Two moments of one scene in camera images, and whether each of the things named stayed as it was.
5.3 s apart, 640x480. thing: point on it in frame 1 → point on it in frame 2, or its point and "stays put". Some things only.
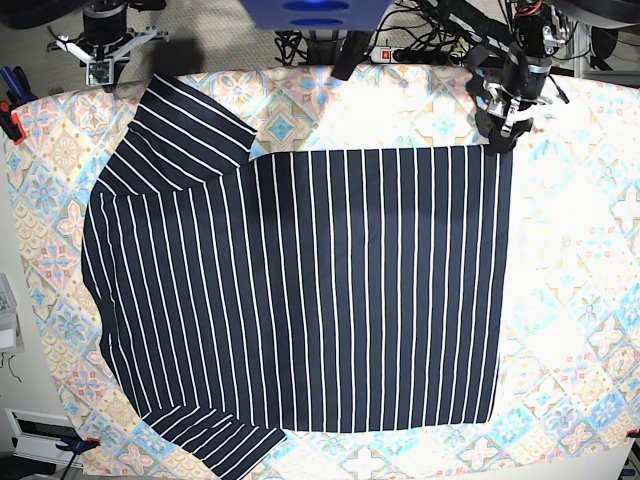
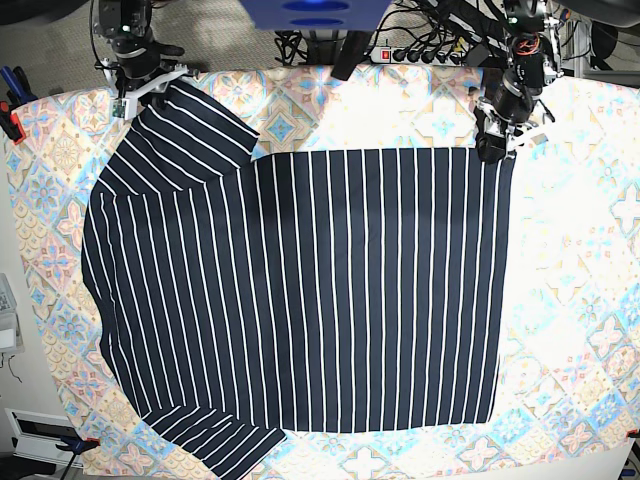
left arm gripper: [104, 61] → [138, 70]
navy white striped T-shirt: [239, 298] stays put
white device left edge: [11, 337] stays put
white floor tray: [37, 436] stays put
